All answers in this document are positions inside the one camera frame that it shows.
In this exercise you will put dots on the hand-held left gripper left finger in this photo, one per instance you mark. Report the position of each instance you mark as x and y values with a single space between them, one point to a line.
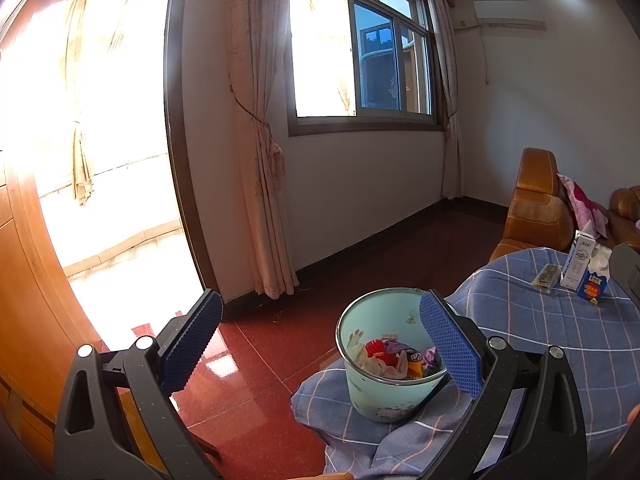
195 340

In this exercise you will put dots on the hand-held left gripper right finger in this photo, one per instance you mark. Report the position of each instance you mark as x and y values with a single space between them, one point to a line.
450 345

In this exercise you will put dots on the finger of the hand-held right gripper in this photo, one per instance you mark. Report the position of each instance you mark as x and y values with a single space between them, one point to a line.
627 270

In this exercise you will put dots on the purple foil wrapper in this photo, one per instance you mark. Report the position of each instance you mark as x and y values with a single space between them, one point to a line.
400 346

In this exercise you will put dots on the clear plastic bag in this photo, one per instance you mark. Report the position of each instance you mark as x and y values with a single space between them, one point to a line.
395 370

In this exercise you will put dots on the mint green cartoon trash bin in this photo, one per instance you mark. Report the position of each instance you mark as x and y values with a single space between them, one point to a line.
370 390

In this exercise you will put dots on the blue and white carton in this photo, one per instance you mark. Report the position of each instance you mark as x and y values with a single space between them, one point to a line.
595 287

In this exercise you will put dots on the tall white carton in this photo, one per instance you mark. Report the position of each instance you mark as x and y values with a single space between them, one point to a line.
577 260

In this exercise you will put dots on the brown leather sofa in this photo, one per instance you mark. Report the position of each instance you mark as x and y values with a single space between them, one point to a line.
625 210

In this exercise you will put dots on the pink floral pillow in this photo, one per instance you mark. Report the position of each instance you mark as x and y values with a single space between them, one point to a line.
580 205

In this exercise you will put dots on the blue checked tablecloth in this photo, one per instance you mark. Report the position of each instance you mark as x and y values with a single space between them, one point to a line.
540 320

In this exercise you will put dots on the brown leather armchair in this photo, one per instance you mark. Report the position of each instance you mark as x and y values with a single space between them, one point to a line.
535 210

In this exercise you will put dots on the pink tied-back curtain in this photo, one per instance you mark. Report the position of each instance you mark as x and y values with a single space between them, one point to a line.
265 185

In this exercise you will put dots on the wooden door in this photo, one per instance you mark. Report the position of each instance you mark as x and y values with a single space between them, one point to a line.
30 285

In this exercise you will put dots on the pale balcony curtain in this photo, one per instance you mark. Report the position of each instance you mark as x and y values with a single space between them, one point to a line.
82 160

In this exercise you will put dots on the pale narrow curtain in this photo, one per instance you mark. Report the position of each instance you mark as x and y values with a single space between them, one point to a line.
447 110

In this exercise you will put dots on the sliding glass window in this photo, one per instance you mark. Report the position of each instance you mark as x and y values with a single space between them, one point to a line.
380 60

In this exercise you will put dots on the dark wooden door frame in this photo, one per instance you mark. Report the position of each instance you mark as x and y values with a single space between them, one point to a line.
182 160

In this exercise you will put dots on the white wall air conditioner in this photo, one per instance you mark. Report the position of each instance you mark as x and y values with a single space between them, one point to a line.
505 10

